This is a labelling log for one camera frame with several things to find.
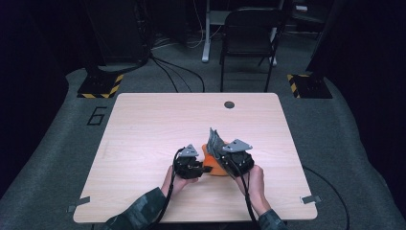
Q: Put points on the orange plush toy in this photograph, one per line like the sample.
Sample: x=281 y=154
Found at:
x=213 y=167

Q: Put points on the black floor tape marking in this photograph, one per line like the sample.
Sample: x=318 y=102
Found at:
x=101 y=108

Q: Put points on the person's right hand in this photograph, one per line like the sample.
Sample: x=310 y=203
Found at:
x=255 y=185

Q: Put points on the dark cabinet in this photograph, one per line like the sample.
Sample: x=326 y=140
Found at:
x=118 y=32

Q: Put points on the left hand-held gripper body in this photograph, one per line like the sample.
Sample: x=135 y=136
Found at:
x=188 y=167

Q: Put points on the grey towel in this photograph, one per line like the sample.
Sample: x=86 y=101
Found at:
x=214 y=143

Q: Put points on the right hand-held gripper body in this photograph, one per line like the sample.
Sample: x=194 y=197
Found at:
x=241 y=161

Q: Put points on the black yellow striped base plate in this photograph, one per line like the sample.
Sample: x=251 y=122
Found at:
x=311 y=86
x=99 y=85

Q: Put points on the person's left hand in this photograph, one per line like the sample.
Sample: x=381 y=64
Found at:
x=174 y=187

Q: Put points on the black folding chair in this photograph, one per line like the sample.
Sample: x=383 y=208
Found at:
x=249 y=32

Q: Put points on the white desk frame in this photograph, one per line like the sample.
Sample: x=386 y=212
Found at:
x=207 y=41

